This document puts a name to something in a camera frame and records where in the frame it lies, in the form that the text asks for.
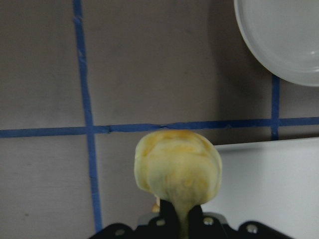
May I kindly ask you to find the white shallow dish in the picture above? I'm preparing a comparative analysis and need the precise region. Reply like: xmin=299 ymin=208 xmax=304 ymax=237
xmin=234 ymin=0 xmax=319 ymax=87

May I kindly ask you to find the yellow bread loaf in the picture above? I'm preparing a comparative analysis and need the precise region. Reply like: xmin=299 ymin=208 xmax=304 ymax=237
xmin=134 ymin=130 xmax=222 ymax=239

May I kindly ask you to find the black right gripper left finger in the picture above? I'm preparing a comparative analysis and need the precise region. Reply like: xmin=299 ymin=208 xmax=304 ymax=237
xmin=159 ymin=199 xmax=180 ymax=239

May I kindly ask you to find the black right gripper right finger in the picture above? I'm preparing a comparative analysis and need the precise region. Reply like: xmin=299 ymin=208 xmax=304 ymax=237
xmin=187 ymin=205 xmax=203 ymax=239

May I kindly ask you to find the white rectangular tray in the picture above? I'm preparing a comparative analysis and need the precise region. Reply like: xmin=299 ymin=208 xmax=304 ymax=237
xmin=202 ymin=137 xmax=319 ymax=239

